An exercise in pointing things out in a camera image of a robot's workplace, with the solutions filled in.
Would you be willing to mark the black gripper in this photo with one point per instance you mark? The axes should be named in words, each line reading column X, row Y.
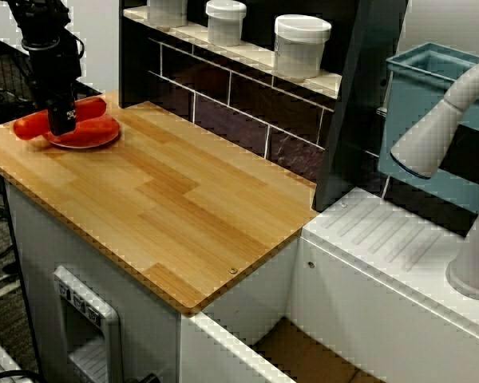
column 54, row 76

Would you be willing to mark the red toy sausage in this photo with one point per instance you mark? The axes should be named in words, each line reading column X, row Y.
column 91, row 107

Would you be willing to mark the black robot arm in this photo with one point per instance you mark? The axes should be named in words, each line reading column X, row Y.
column 44, row 22

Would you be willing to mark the red plate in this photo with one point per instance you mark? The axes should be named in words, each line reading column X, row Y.
column 97, row 133

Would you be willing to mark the black tiled backsplash shelf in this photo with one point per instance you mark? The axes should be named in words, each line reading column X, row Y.
column 223, row 99

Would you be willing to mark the medium white lidded jar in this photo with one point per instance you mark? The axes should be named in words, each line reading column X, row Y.
column 225, row 24

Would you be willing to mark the grey toy dishwasher panel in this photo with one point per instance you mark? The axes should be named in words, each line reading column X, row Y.
column 112, row 327

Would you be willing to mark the brass countertop screw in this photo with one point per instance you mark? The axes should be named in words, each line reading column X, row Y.
column 233, row 270

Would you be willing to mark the large white lidded jar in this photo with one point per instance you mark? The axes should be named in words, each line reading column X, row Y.
column 301, row 48

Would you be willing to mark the white toy kitchen cabinet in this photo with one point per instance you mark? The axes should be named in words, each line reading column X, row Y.
column 343, row 279

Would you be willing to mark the grey toy faucet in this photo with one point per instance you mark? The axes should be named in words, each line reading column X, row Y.
column 423, row 131

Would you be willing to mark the teal plastic bin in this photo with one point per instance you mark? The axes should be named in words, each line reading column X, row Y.
column 423, row 191

